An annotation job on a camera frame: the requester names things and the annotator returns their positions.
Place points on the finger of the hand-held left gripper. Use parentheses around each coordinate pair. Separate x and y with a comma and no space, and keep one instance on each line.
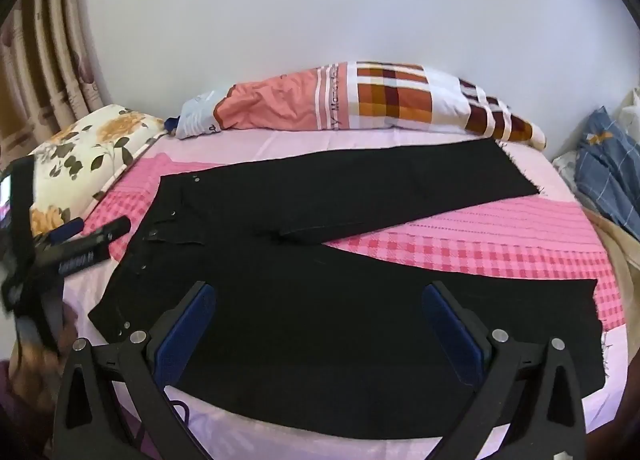
(72,227)
(85,252)

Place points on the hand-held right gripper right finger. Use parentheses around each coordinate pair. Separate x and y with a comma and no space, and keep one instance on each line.
(450,327)

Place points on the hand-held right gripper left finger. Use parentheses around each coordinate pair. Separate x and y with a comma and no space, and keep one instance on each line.
(187,325)

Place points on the black pants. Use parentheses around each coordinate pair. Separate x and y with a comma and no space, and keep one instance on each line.
(300,315)

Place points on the pink checked bed sheet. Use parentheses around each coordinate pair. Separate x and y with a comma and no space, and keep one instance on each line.
(475,245)

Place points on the floral pillow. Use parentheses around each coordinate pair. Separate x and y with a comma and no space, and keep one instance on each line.
(100,140)

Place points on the small dark blue cloth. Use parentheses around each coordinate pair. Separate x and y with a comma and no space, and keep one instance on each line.
(172,126)

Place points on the beige patterned curtain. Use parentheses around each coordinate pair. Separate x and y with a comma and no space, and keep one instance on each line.
(45,65)

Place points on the beige blanket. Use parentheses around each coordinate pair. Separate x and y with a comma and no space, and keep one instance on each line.
(620,260)

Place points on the blue plaid cloth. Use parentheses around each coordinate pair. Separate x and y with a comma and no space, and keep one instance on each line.
(605,170)

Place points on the plaid orange white pillow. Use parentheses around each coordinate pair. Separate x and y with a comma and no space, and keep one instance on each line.
(350,95)

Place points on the white cloth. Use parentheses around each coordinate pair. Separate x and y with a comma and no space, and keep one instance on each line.
(631,112)

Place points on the wooden bed frame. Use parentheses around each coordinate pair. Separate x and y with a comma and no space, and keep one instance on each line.
(30,370)

